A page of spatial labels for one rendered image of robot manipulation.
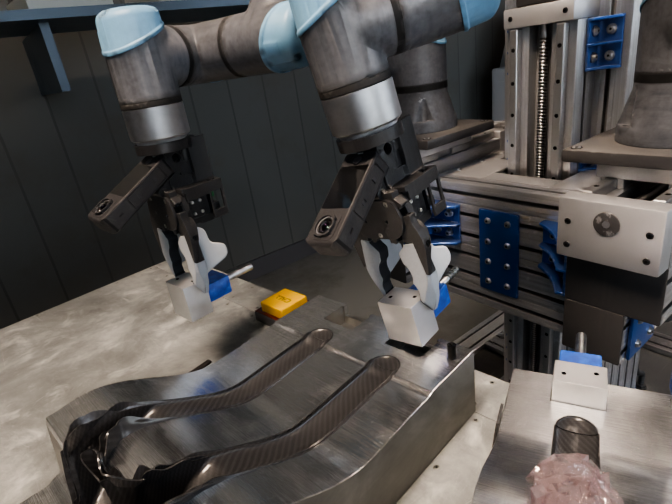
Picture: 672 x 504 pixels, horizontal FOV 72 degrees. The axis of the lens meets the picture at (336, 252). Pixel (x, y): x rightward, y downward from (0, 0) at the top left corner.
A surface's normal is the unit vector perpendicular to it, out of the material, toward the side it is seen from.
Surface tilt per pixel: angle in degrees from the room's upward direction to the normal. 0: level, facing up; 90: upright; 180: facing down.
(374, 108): 87
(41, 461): 0
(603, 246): 90
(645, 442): 0
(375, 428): 3
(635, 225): 90
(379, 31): 106
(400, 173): 83
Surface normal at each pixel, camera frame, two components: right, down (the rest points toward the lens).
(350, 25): 0.14, 0.35
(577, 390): -0.45, 0.40
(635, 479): 0.04, -1.00
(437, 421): 0.71, 0.18
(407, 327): -0.66, 0.48
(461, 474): -0.14, -0.91
